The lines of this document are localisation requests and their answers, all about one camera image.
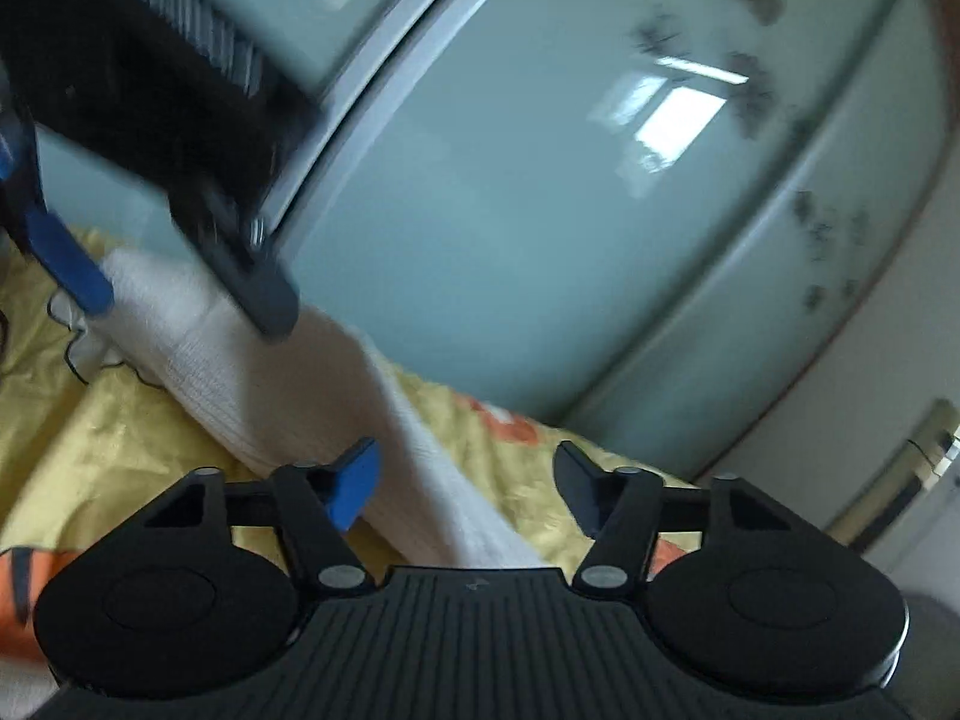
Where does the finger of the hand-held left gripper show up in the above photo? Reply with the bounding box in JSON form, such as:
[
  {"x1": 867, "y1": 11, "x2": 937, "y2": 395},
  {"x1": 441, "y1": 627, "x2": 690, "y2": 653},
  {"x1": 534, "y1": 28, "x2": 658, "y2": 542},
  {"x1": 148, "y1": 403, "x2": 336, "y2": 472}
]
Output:
[
  {"x1": 171, "y1": 187, "x2": 301, "y2": 342},
  {"x1": 0, "y1": 101, "x2": 116, "y2": 318}
]

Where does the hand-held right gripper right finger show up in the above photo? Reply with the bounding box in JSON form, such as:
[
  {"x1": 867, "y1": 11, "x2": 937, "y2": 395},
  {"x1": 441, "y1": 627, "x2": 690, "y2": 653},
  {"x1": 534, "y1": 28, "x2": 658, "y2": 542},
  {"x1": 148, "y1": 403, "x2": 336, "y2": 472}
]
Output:
[{"x1": 553, "y1": 441, "x2": 802, "y2": 601}]

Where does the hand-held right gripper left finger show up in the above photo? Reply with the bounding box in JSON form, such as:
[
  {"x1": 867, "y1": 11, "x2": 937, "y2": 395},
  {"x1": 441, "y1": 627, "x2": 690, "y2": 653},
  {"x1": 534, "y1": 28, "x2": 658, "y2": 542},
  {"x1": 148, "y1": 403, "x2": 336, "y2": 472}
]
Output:
[{"x1": 141, "y1": 437, "x2": 382, "y2": 599}]

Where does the white knit garment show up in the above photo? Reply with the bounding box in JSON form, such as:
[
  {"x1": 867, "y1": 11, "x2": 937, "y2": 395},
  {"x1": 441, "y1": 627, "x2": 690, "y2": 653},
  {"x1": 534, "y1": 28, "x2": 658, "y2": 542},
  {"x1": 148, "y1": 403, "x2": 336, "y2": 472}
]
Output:
[{"x1": 64, "y1": 246, "x2": 548, "y2": 571}]

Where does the yellow printed blanket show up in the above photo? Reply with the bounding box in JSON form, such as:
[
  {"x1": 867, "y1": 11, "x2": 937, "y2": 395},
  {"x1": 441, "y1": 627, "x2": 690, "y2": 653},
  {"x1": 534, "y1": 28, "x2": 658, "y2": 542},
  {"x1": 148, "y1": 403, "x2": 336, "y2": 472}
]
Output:
[{"x1": 0, "y1": 229, "x2": 698, "y2": 691}]

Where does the frosted glass sliding wardrobe door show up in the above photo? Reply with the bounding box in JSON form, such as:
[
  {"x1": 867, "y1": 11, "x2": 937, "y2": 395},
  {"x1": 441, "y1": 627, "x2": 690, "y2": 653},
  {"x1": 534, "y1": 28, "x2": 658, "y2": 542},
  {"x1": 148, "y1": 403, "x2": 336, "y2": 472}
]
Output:
[{"x1": 30, "y1": 0, "x2": 960, "y2": 481}]

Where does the gold tower air conditioner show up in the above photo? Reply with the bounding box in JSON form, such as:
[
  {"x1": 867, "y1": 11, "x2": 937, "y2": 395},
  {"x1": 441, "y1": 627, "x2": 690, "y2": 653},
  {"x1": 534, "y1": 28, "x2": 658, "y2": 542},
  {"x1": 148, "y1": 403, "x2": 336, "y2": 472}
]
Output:
[{"x1": 825, "y1": 399, "x2": 960, "y2": 550}]

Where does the thin black cable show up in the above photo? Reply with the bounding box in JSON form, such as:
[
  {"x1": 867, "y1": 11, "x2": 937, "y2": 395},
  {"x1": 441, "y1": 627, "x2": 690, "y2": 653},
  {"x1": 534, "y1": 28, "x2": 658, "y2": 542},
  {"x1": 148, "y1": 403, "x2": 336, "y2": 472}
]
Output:
[{"x1": 0, "y1": 289, "x2": 167, "y2": 391}]

